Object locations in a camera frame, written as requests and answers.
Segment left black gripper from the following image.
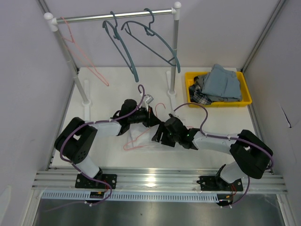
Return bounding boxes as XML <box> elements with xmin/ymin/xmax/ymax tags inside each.
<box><xmin>128</xmin><ymin>105</ymin><xmax>161</xmax><ymax>128</ymax></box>

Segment white skirt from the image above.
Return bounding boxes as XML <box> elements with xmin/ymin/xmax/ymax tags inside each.
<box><xmin>124</xmin><ymin>124</ymin><xmax>170</xmax><ymax>153</ymax></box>

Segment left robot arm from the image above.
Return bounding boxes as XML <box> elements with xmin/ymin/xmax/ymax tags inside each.
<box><xmin>54</xmin><ymin>99</ymin><xmax>161</xmax><ymax>188</ymax></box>

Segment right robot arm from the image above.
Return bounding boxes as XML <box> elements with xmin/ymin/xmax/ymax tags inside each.
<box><xmin>151</xmin><ymin>116</ymin><xmax>273</xmax><ymax>190</ymax></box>

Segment teal hanger right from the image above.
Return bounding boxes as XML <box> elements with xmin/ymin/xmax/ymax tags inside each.
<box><xmin>120</xmin><ymin>7</ymin><xmax>181</xmax><ymax>73</ymax></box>

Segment teal hanger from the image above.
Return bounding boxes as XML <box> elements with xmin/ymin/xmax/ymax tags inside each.
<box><xmin>102</xmin><ymin>11</ymin><xmax>139</xmax><ymax>82</ymax></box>
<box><xmin>120</xmin><ymin>7</ymin><xmax>181</xmax><ymax>73</ymax></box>

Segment teal hanger left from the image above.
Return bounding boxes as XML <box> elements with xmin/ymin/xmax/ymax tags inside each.
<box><xmin>102</xmin><ymin>11</ymin><xmax>139</xmax><ymax>82</ymax></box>

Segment pink hanger far left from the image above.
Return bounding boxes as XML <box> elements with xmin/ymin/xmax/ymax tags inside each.
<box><xmin>62</xmin><ymin>17</ymin><xmax>110</xmax><ymax>87</ymax></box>

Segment yellow plastic bin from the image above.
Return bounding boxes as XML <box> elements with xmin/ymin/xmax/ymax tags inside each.
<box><xmin>184</xmin><ymin>72</ymin><xmax>252</xmax><ymax>107</ymax></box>

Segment blue grey garment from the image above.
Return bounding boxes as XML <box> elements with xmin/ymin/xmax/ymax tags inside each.
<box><xmin>193</xmin><ymin>64</ymin><xmax>242</xmax><ymax>103</ymax></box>

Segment silver clothes rack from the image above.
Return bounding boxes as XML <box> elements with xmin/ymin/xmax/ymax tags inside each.
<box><xmin>43</xmin><ymin>1</ymin><xmax>182</xmax><ymax>127</ymax></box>

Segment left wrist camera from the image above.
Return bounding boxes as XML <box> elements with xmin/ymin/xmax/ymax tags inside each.
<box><xmin>144</xmin><ymin>94</ymin><xmax>154</xmax><ymax>105</ymax></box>

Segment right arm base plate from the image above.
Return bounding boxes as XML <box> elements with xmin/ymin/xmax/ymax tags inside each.
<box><xmin>196</xmin><ymin>176</ymin><xmax>243</xmax><ymax>192</ymax></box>

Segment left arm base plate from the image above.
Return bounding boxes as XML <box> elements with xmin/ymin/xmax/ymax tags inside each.
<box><xmin>75</xmin><ymin>173</ymin><xmax>117</xmax><ymax>189</ymax></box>

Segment aluminium rail base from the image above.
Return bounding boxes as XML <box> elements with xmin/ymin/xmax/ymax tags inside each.
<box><xmin>32</xmin><ymin>167</ymin><xmax>288</xmax><ymax>194</ymax></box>

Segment white slotted cable duct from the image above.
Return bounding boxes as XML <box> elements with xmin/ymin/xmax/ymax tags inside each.
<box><xmin>41</xmin><ymin>190</ymin><xmax>219</xmax><ymax>203</ymax></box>

